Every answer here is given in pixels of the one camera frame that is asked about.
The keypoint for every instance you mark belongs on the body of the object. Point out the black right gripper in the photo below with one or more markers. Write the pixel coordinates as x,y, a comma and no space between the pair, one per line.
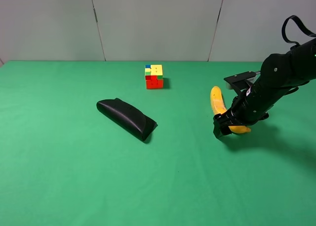
250,106

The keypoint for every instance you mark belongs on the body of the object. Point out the yellow banana with tape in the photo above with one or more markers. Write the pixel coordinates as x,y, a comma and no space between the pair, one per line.
218,107

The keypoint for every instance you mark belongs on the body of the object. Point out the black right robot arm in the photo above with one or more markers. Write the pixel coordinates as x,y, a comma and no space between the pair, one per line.
284,73

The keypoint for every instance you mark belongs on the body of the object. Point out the multicoloured puzzle cube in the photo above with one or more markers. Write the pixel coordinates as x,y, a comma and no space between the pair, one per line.
154,76

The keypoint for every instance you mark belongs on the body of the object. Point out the black glasses case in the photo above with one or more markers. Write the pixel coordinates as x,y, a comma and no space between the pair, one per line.
128,117

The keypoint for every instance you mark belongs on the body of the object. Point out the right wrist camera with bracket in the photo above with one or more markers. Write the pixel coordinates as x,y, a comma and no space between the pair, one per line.
241,81

